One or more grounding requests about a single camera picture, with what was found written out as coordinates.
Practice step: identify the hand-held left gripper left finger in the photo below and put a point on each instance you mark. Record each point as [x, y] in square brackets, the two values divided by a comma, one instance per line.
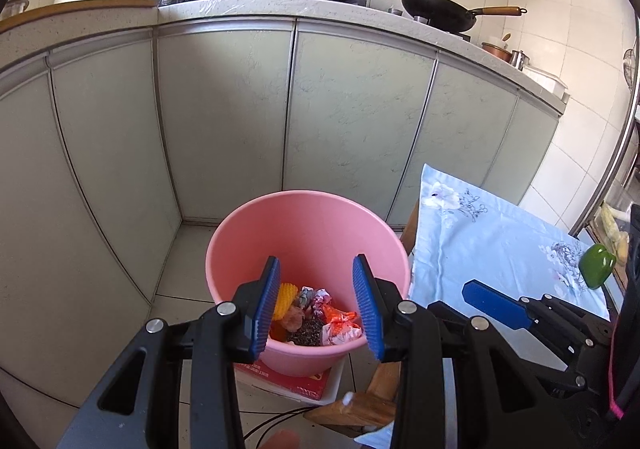
[265, 309]

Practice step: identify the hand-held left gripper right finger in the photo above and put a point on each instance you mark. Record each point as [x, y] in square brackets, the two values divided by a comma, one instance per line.
[367, 309]

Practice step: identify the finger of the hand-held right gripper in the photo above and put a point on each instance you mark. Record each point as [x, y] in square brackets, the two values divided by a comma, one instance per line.
[535, 354]
[492, 301]

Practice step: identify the red orange snack packet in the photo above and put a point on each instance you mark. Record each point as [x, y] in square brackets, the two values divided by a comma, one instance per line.
[336, 315]

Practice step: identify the pink white snack wrapper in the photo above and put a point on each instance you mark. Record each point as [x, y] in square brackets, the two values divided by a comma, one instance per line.
[342, 335]

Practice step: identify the steel wool ball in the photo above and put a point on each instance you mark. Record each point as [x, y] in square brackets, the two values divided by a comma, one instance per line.
[305, 331]

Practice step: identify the colourful blue red wrapper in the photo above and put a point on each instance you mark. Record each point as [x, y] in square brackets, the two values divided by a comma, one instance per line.
[312, 298]

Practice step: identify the pink plastic bucket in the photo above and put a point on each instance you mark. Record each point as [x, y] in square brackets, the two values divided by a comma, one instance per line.
[310, 229]

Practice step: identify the person's left hand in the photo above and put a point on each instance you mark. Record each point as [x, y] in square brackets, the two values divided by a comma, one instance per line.
[280, 440]

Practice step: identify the light blue floral cloth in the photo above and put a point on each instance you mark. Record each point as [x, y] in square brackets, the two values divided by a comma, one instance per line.
[475, 239]

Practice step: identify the red cardboard carton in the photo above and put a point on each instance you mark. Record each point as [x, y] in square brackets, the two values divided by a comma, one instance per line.
[295, 381]

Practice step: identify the green bell pepper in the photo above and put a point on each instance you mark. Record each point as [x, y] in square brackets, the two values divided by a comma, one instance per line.
[596, 265]

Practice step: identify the corn cob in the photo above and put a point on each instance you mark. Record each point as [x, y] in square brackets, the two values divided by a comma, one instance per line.
[612, 229]

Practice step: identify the clear plastic container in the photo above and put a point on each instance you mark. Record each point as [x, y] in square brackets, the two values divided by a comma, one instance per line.
[617, 204]

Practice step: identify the metal storage rack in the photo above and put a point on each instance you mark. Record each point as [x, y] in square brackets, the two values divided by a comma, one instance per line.
[617, 149]

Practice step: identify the grey kitchen counter cabinet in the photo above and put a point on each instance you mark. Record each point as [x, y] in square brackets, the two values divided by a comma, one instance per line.
[225, 104]

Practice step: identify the white plastic container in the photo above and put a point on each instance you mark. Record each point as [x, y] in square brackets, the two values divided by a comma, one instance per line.
[545, 79]

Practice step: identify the steel cup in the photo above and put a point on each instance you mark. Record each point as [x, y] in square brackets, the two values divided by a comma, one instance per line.
[517, 60]

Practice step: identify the copper bowl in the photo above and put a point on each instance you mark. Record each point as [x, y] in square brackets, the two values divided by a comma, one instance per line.
[497, 51]

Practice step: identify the glass jar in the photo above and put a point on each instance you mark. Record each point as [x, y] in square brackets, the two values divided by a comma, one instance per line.
[12, 8]

